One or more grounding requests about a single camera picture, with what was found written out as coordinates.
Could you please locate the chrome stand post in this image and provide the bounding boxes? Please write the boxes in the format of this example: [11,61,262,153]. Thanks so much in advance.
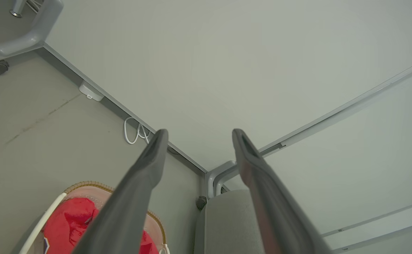
[10,0,27,18]

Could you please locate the red and white varsity jacket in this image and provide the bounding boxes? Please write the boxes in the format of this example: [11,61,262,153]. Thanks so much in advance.
[43,197,159,254]

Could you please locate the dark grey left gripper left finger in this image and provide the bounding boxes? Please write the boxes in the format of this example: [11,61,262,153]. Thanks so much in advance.
[73,129,169,254]

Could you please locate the white looped cable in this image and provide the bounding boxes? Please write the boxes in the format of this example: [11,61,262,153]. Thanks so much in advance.
[123,117,152,145]

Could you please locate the grey metal tube frame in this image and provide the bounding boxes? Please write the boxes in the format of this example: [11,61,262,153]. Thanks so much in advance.
[206,160,240,199]

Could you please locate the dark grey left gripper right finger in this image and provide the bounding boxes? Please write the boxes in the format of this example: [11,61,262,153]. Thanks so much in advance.
[232,128,334,254]

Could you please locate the white wall adapter box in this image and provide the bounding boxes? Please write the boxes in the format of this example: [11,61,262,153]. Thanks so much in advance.
[79,81,105,102]

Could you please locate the woven laundry basket white handle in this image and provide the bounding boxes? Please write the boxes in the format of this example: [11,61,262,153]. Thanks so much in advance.
[19,181,171,254]

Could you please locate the grey wall trim rail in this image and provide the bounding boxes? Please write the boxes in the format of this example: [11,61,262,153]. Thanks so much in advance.
[259,56,412,158]
[320,198,412,237]
[333,220,412,253]

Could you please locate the grey metal stand base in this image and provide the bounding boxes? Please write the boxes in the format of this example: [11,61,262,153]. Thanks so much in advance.
[0,0,64,63]

